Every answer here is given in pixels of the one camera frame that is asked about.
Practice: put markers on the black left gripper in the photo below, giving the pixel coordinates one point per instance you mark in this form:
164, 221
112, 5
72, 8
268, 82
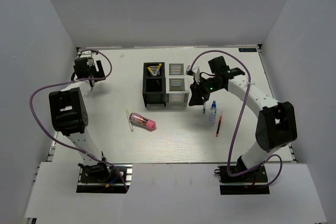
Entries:
98, 74

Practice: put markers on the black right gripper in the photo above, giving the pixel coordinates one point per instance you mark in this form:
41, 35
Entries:
198, 93

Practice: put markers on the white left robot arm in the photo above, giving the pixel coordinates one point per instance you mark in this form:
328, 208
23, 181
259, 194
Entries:
69, 116

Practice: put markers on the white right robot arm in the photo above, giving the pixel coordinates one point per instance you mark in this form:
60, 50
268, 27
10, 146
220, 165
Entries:
276, 121

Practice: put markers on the white slotted organizer box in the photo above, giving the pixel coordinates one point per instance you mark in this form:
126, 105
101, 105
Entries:
176, 85

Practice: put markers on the clear spray bottle blue cap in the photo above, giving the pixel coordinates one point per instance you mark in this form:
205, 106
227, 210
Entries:
212, 114

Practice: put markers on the red orange pen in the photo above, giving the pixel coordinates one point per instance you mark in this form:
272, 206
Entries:
219, 123

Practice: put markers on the black slotted organizer box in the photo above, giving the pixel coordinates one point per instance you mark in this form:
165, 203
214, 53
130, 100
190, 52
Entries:
154, 87

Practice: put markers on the pink marker set bottle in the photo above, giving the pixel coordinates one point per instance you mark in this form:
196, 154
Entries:
142, 121

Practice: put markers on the pale green capped white marker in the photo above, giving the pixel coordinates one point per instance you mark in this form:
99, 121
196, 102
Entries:
129, 121

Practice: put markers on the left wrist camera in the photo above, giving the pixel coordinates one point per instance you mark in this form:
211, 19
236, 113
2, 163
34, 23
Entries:
84, 54

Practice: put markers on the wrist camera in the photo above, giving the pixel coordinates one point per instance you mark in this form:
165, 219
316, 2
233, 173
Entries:
84, 54
194, 72

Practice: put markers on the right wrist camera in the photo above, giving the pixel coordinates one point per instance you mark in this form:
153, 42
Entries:
194, 72

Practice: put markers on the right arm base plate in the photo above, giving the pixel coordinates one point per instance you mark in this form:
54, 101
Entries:
253, 183

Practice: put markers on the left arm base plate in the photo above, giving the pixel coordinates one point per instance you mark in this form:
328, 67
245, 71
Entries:
103, 179

